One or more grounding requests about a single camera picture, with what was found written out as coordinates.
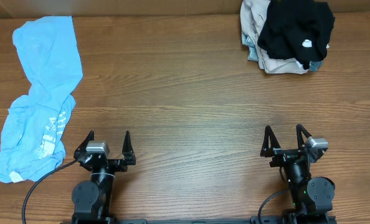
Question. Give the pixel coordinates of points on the black garment on pile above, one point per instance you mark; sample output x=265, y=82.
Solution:
x=299, y=29

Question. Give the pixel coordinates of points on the light blue t-shirt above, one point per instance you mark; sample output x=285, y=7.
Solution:
x=31, y=143

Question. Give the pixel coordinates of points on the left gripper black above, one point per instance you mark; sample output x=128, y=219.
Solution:
x=121, y=165

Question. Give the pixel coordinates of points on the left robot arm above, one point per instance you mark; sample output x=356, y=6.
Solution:
x=92, y=198

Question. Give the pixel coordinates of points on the beige garment in pile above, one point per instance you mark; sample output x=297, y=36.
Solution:
x=253, y=14

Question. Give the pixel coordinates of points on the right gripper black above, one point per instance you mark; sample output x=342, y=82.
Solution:
x=283, y=155

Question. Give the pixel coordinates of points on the light denim garment in pile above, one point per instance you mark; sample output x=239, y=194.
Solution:
x=253, y=56

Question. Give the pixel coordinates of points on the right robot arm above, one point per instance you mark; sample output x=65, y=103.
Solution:
x=312, y=196

